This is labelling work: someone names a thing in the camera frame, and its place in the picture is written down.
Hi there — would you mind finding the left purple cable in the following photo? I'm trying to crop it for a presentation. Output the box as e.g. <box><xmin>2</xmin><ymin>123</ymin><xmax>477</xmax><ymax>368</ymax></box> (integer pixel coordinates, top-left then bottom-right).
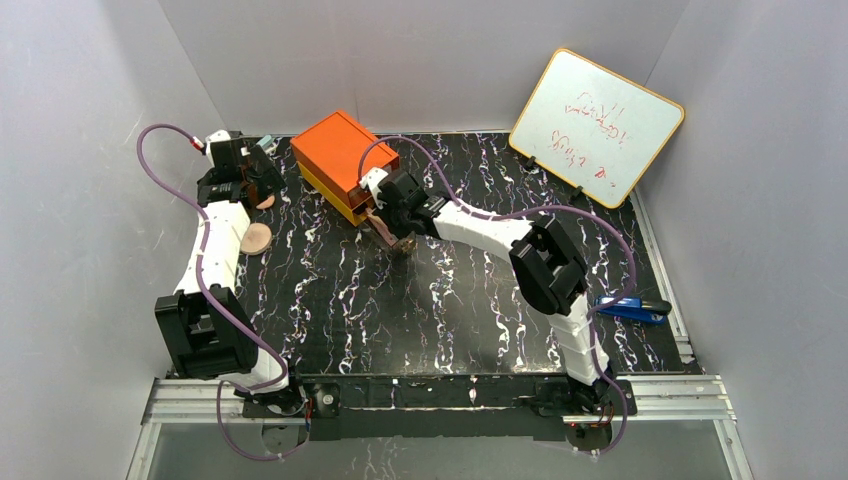
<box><xmin>136</xmin><ymin>123</ymin><xmax>313</xmax><ymax>462</ymax></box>

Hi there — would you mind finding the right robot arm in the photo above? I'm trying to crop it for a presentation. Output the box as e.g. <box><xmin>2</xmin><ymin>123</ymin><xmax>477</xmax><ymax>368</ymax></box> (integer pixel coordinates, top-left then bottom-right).
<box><xmin>242</xmin><ymin>141</ymin><xmax>608</xmax><ymax>386</ymax></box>

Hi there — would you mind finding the aluminium rail frame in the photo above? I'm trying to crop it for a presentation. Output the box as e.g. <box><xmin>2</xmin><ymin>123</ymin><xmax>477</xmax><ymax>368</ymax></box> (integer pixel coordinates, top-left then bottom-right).
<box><xmin>128</xmin><ymin>374</ymin><xmax>752</xmax><ymax>479</ymax></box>

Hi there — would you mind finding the yellow framed whiteboard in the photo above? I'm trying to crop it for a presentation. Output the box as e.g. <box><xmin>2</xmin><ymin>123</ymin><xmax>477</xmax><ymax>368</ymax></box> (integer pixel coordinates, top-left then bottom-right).
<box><xmin>508</xmin><ymin>49</ymin><xmax>685</xmax><ymax>209</ymax></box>

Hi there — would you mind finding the clear plastic drawer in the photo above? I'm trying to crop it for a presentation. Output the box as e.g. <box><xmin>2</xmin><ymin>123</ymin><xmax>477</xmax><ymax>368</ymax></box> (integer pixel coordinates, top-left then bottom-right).
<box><xmin>358</xmin><ymin>207</ymin><xmax>416</xmax><ymax>257</ymax></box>

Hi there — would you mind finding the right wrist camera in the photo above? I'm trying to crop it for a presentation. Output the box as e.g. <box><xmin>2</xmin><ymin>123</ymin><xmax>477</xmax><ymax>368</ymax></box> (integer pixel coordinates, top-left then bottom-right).
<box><xmin>359</xmin><ymin>167</ymin><xmax>389</xmax><ymax>202</ymax></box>

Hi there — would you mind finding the purple cable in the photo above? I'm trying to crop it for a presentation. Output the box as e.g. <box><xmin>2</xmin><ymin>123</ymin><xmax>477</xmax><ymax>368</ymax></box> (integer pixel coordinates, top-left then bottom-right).
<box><xmin>357</xmin><ymin>135</ymin><xmax>639</xmax><ymax>457</ymax></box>
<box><xmin>136</xmin><ymin>123</ymin><xmax>313</xmax><ymax>462</ymax></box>

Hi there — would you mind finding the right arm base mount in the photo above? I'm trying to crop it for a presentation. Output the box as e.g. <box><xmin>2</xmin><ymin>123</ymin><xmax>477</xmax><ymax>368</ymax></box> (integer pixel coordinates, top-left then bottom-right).
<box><xmin>531</xmin><ymin>377</ymin><xmax>638</xmax><ymax>419</ymax></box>

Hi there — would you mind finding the pink lipstick box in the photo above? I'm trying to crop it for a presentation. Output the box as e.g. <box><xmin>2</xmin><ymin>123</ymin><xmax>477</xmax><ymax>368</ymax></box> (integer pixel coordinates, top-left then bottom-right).
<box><xmin>366</xmin><ymin>208</ymin><xmax>397</xmax><ymax>249</ymax></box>

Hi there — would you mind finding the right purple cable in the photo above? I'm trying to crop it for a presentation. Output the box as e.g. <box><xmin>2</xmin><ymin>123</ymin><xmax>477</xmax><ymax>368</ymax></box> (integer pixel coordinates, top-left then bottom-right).
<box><xmin>357</xmin><ymin>135</ymin><xmax>639</xmax><ymax>457</ymax></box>

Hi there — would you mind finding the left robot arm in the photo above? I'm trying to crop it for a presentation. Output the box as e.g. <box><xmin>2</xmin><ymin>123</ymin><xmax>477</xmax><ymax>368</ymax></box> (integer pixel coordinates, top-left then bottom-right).
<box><xmin>154</xmin><ymin>130</ymin><xmax>290</xmax><ymax>394</ymax></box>

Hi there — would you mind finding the orange drawer organizer box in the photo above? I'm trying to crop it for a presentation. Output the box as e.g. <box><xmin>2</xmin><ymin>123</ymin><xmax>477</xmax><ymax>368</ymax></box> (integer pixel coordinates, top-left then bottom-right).
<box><xmin>290</xmin><ymin>110</ymin><xmax>400</xmax><ymax>226</ymax></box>

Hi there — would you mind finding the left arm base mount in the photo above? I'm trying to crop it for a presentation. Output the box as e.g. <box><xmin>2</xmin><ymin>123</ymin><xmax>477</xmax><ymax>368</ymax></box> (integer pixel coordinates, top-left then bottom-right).
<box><xmin>235</xmin><ymin>379</ymin><xmax>341</xmax><ymax>420</ymax></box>

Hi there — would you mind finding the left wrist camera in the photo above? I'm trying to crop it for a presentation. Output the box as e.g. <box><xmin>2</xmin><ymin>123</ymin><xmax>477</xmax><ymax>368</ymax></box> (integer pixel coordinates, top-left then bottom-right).
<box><xmin>203</xmin><ymin>129</ymin><xmax>232</xmax><ymax>156</ymax></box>

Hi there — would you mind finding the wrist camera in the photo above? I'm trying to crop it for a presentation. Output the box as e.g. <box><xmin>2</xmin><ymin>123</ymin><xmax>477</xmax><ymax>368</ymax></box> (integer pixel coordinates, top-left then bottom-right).
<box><xmin>203</xmin><ymin>129</ymin><xmax>232</xmax><ymax>156</ymax></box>
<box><xmin>359</xmin><ymin>167</ymin><xmax>389</xmax><ymax>202</ymax></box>

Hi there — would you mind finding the blue black stapler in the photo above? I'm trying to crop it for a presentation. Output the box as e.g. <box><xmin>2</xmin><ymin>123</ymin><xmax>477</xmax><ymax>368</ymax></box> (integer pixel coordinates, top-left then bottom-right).
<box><xmin>599</xmin><ymin>297</ymin><xmax>673</xmax><ymax>325</ymax></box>

